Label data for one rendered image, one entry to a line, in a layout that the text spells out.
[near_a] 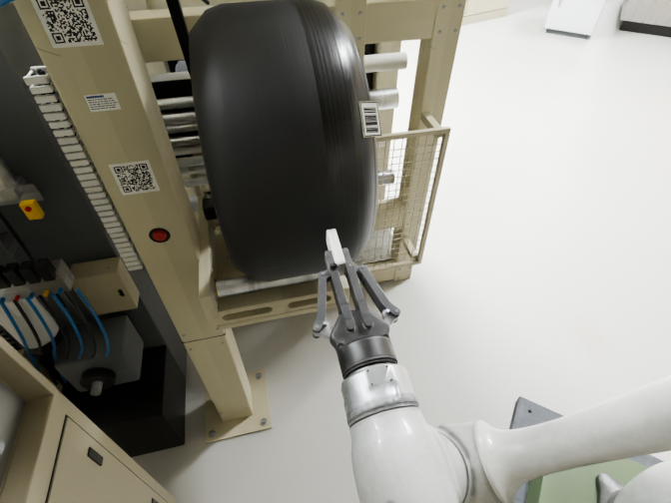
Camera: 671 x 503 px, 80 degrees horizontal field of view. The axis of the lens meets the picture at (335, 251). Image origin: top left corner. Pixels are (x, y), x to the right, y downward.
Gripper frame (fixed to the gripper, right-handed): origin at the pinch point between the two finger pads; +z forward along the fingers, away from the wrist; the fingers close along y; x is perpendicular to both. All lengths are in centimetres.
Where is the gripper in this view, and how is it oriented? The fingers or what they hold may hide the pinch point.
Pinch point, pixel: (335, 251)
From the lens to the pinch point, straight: 64.0
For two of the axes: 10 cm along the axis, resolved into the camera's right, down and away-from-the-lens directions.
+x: -0.4, 6.0, 8.0
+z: -2.3, -7.8, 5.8
